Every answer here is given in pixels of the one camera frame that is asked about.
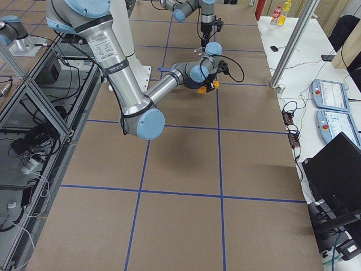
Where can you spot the black box under frame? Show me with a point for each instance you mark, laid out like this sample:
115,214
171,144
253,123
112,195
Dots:
50,71

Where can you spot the upper teach pendant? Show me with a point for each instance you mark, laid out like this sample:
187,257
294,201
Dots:
330,95

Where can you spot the black office chair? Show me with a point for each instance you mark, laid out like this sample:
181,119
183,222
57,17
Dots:
341,31

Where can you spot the black power adapter box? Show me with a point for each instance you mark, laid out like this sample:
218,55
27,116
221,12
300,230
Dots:
348,249

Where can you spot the aluminium frame post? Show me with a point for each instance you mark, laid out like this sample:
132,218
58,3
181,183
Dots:
293,41

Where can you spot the lower teach pendant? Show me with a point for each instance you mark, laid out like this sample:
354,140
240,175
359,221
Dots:
331,123

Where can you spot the yellow drink bottle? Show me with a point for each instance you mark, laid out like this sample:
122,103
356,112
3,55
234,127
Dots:
284,13

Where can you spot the red label drink bottle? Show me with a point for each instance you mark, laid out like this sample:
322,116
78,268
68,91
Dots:
275,16

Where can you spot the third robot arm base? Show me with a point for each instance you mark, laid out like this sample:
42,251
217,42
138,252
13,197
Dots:
15,36

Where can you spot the small black device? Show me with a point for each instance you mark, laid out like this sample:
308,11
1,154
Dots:
274,48

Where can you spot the teach pendant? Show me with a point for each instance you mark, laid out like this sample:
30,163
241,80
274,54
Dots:
330,95
331,123

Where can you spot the black monitor stand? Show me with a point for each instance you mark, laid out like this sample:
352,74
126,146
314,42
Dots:
327,223

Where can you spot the red fire extinguisher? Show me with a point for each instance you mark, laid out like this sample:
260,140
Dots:
259,9

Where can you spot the aluminium side frame rack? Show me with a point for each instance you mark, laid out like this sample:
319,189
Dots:
40,126

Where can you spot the yellow plastic corn cob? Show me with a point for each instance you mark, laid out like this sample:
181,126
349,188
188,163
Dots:
202,90

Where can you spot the black phone on table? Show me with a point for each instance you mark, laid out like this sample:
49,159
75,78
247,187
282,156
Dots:
327,58

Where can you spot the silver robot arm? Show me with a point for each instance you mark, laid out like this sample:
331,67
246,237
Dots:
105,27
181,10

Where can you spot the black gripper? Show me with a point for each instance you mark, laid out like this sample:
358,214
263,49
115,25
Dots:
210,78
205,29

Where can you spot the black orange power strip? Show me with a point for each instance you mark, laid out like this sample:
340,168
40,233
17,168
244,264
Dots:
292,130

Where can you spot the black laptop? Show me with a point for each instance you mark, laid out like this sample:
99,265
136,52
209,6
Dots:
334,173

